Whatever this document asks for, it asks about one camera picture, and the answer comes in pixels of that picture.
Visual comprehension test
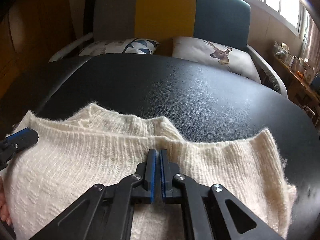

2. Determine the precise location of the cream knitted sweater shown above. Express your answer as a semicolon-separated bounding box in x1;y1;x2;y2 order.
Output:
0;101;298;240

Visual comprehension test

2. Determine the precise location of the person's hand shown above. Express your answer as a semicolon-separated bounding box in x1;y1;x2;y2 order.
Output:
0;177;12;226

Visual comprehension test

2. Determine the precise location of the wooden wardrobe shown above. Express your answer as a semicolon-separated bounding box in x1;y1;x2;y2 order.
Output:
0;0;75;100

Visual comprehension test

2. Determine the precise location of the wooden side table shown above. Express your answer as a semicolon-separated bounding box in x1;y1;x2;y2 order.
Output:
270;42;319;127

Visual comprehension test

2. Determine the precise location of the geometric pattern pillow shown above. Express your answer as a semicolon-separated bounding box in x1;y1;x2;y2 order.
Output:
79;38;159;56

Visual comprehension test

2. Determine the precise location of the tricolour sofa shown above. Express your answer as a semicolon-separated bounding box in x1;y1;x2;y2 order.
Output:
48;0;288;98

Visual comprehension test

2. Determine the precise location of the deer print pillow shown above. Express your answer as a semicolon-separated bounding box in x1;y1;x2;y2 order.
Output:
172;36;261;83

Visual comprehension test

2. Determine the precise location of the pink curtain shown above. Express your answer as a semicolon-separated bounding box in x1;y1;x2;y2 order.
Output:
300;14;319;71

